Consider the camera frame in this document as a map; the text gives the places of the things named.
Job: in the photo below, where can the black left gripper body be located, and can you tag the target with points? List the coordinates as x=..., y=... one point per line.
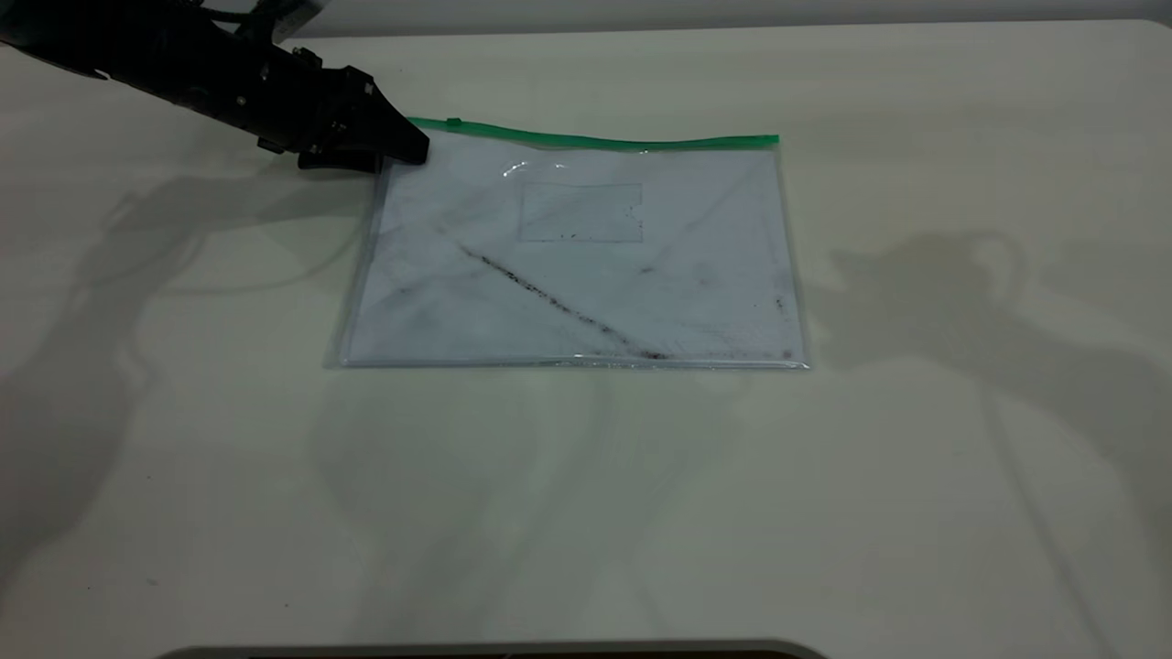
x=275, y=96

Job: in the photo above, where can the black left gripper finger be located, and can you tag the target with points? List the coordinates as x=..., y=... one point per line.
x=398, y=133
x=339, y=162

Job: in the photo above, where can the clear plastic zip bag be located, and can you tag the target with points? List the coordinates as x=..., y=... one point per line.
x=586, y=302

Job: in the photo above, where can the dark grey robot base edge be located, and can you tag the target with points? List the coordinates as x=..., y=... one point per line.
x=494, y=652

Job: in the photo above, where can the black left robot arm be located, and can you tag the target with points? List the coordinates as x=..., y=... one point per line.
x=101, y=46

